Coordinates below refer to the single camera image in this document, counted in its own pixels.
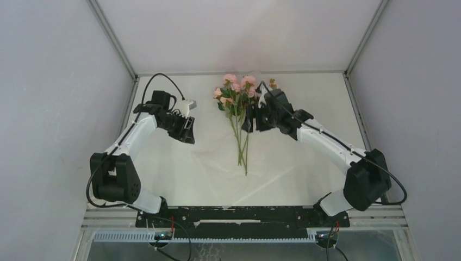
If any white wrapping paper sheet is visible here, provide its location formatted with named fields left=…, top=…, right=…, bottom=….
left=135, top=74, right=345, bottom=207

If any pink flower one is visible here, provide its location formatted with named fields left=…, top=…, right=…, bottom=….
left=241, top=76, right=257, bottom=176

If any pink flower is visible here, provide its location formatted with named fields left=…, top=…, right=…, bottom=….
left=237, top=106, right=256, bottom=171
left=214, top=87, right=246, bottom=166
left=269, top=78, right=278, bottom=90

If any left circuit board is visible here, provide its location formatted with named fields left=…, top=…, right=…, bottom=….
left=154, top=232, right=173, bottom=241

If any circuit board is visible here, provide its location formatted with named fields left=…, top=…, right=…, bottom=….
left=315, top=232, right=339, bottom=242
left=154, top=232, right=173, bottom=241

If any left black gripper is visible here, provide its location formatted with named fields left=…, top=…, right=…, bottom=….
left=159, top=111, right=195, bottom=145

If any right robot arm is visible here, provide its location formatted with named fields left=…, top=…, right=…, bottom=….
left=243, top=85, right=408, bottom=226

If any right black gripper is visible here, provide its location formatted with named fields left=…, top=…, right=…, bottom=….
left=240, top=103, right=279, bottom=134

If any right circuit board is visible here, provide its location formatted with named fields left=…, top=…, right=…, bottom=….
left=315, top=232, right=339, bottom=242

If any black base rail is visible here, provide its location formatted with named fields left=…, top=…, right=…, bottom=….
left=135, top=206, right=350, bottom=240

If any white slotted cable duct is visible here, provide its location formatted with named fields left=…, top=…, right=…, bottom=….
left=92, top=231, right=317, bottom=243

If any pink flower two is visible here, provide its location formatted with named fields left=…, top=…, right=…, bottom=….
left=221, top=73, right=249, bottom=170

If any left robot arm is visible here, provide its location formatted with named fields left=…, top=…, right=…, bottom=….
left=85, top=90, right=197, bottom=227

